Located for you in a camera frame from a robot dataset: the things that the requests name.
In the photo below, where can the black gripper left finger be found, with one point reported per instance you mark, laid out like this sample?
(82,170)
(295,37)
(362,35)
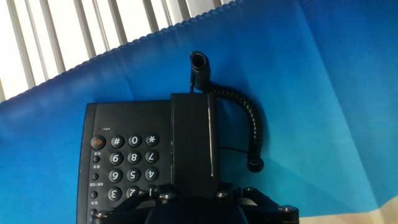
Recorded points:
(130,207)

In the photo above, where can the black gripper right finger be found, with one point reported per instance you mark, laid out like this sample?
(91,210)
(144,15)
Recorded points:
(264,203)

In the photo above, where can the black telephone handset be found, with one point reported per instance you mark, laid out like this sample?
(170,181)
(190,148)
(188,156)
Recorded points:
(194,143)

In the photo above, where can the blue printed tablecloth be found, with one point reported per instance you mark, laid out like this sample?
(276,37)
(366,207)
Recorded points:
(311,109)

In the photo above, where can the black telephone base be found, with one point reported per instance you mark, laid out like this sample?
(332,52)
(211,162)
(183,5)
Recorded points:
(130,115)

